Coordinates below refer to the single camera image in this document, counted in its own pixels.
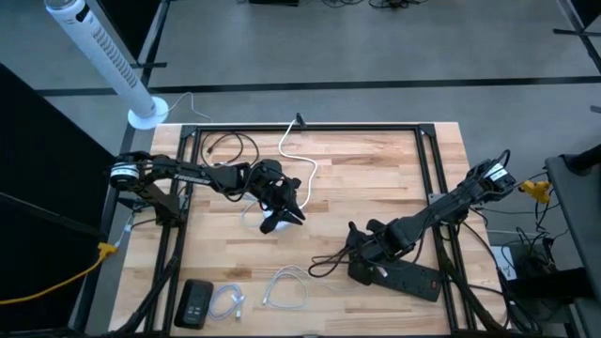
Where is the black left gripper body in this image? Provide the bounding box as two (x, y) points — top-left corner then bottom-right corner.
(240, 158), (303, 215)

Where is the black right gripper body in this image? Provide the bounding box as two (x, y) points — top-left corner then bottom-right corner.
(344, 219), (401, 272)

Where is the white cube power strip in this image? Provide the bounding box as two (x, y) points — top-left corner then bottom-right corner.
(261, 208), (291, 233)

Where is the short black charger cable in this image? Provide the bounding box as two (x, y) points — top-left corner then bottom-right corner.
(307, 242), (365, 279)

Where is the black power strip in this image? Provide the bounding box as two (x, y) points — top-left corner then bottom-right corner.
(347, 260), (445, 303)

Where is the long black charger cable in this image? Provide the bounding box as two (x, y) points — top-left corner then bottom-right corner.
(200, 131), (261, 169)

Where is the white smooth charger cable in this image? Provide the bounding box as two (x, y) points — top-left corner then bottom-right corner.
(261, 265), (351, 310)

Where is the black charger box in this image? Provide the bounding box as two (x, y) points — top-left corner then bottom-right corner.
(173, 278), (215, 330)

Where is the small white plug adapter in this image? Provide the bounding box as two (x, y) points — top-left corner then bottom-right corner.
(114, 213), (138, 249)

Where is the yellow plug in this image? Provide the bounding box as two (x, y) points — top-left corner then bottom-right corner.
(518, 179), (551, 205)

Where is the white paper sheet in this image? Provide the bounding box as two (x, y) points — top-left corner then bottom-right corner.
(489, 245), (518, 283)

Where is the white tower fan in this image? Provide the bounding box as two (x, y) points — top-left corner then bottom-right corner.
(43, 0), (170, 131)

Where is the black side cart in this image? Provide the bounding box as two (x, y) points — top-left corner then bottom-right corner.
(544, 144), (601, 338)

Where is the thick white power cord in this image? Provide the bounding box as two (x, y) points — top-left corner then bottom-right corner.
(277, 119), (319, 210)

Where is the pale blue coiled cable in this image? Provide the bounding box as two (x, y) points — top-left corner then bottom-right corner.
(208, 283), (247, 322)

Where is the black cable conduit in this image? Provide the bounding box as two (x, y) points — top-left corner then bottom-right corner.
(439, 224), (511, 337)
(105, 253), (184, 337)

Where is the thin white fan cord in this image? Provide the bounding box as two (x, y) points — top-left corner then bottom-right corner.
(164, 91), (212, 122)

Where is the yellow extension cable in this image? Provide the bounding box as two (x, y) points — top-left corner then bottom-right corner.
(0, 241), (118, 306)

